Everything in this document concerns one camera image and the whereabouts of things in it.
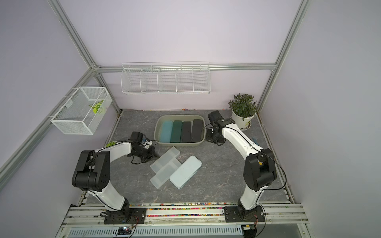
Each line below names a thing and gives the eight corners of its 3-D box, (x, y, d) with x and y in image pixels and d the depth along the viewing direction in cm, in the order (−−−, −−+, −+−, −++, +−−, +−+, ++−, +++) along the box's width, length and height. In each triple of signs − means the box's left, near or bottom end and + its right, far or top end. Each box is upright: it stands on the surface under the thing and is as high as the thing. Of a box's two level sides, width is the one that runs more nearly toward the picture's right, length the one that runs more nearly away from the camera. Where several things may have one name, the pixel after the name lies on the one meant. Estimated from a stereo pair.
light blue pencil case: (169, 180, 87) (168, 179, 85) (192, 156, 97) (192, 154, 95) (179, 190, 83) (179, 189, 81) (203, 164, 93) (203, 162, 91)
